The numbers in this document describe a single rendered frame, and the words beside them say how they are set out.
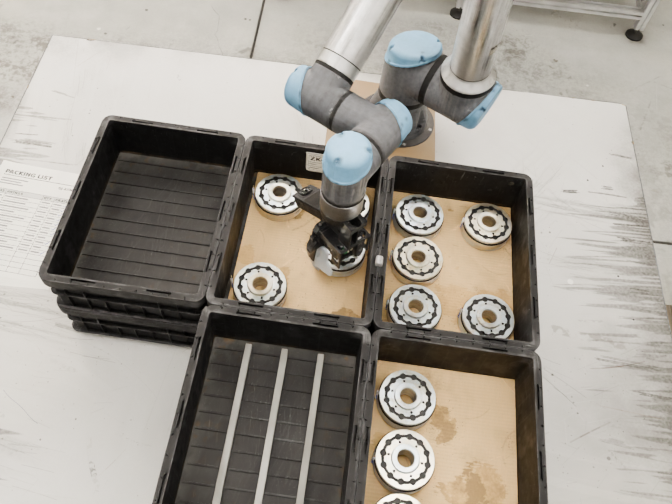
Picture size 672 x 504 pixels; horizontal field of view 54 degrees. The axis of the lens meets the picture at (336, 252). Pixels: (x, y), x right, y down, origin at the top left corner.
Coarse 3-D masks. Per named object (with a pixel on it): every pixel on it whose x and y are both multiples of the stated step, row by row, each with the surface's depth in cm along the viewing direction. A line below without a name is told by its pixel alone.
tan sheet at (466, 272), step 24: (456, 216) 142; (432, 240) 138; (456, 240) 138; (456, 264) 135; (480, 264) 136; (504, 264) 136; (384, 288) 131; (432, 288) 132; (456, 288) 132; (480, 288) 132; (504, 288) 133; (384, 312) 128; (456, 312) 129
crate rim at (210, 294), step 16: (272, 144) 136; (288, 144) 136; (304, 144) 136; (240, 176) 130; (384, 176) 133; (384, 192) 131; (224, 224) 124; (224, 240) 122; (208, 288) 117; (368, 288) 119; (208, 304) 117; (224, 304) 115; (256, 304) 116; (368, 304) 117; (336, 320) 117; (352, 320) 116; (368, 320) 116
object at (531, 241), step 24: (456, 168) 136; (480, 168) 136; (528, 192) 134; (384, 216) 128; (528, 216) 130; (384, 240) 125; (528, 240) 127; (384, 264) 122; (528, 264) 125; (456, 336) 116; (480, 336) 116
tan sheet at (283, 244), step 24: (312, 216) 139; (264, 240) 135; (288, 240) 135; (240, 264) 131; (288, 264) 132; (264, 288) 129; (288, 288) 129; (312, 288) 130; (336, 288) 130; (360, 288) 130; (336, 312) 127; (360, 312) 128
